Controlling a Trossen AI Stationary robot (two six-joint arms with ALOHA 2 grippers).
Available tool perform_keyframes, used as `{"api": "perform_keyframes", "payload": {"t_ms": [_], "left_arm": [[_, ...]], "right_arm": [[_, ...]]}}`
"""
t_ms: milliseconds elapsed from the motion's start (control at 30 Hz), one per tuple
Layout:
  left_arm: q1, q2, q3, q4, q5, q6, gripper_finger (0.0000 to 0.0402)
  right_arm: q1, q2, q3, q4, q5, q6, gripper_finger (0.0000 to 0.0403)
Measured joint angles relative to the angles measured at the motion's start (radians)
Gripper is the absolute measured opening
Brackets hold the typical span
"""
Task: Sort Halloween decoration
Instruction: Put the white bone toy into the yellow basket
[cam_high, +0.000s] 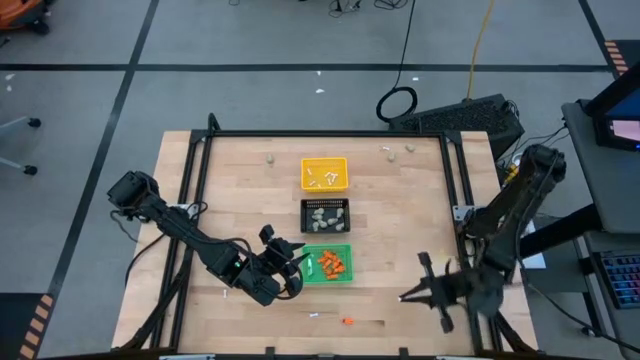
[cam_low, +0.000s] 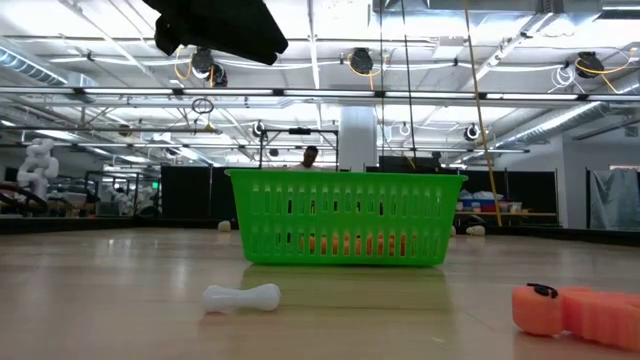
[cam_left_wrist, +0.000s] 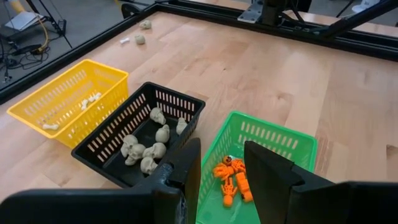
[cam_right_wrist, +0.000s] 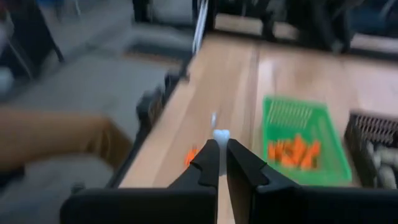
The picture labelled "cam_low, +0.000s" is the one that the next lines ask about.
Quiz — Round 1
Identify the yellow cable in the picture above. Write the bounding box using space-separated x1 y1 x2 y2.
462 0 504 227

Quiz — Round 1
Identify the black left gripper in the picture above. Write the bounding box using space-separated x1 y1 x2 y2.
142 0 290 67

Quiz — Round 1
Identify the black screen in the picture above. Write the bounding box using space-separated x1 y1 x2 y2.
378 154 441 174

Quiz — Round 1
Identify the black looped cable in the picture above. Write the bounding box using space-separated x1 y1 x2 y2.
401 0 419 171

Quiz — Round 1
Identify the person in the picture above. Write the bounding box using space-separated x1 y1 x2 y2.
112 185 132 217
294 145 326 172

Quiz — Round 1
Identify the green plastic basket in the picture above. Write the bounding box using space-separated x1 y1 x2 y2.
224 168 470 267

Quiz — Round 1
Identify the white humanoid robot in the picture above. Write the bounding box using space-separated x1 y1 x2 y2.
16 137 61 201

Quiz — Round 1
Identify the grey ventilation duct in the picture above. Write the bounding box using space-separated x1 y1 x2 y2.
0 44 99 89
522 82 640 146

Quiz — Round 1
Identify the black metal stand frame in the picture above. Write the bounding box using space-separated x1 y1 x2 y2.
258 126 340 171

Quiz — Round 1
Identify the shelf with colourful boxes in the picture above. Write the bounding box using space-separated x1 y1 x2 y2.
457 189 531 217

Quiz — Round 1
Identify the black partition panel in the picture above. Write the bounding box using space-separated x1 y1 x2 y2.
457 168 560 229
159 165 240 221

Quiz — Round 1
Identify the white square pillar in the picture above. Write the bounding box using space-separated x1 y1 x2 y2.
339 105 379 173

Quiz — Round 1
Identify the black hanging cable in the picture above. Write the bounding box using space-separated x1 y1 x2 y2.
378 0 385 170

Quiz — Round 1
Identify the grey hanging cloth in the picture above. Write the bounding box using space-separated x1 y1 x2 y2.
588 167 640 232

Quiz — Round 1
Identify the white toy bone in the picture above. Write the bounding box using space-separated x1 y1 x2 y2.
200 282 282 315

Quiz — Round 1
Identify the black ceiling cable reel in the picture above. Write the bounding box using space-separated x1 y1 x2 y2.
189 47 229 89
574 49 639 81
348 46 375 76

